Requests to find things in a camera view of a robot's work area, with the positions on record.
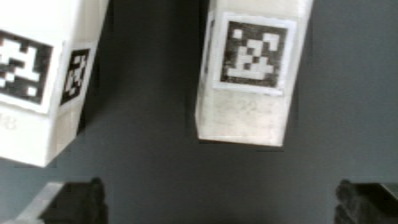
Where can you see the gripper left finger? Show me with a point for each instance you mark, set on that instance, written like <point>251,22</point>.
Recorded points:
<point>68,204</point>

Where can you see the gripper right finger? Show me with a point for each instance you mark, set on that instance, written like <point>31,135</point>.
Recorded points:
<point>366,203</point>

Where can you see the white leg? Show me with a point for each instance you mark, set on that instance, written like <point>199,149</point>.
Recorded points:
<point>251,57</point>
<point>50,30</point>

